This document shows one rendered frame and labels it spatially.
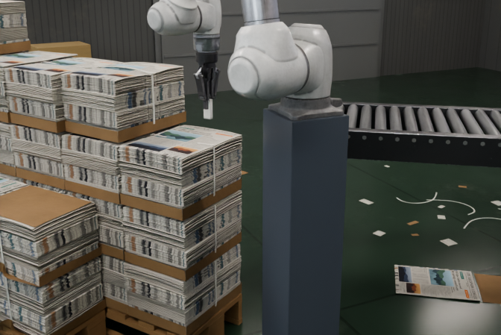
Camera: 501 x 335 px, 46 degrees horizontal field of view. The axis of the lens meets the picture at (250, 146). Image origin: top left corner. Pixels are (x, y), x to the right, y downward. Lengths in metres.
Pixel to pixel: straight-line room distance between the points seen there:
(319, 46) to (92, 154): 0.96
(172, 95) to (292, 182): 0.75
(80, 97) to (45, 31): 4.45
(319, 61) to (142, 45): 5.24
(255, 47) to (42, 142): 1.14
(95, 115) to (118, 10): 4.63
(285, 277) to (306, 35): 0.77
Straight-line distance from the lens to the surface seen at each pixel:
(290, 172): 1.81
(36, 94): 2.42
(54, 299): 2.31
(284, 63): 1.64
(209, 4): 2.00
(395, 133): 2.46
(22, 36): 2.99
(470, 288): 3.03
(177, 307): 2.25
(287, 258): 1.94
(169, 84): 2.34
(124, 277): 2.37
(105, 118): 2.19
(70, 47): 6.14
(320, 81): 1.80
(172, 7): 1.88
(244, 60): 1.60
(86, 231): 2.32
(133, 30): 6.87
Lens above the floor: 1.44
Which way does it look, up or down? 17 degrees down
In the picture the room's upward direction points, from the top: straight up
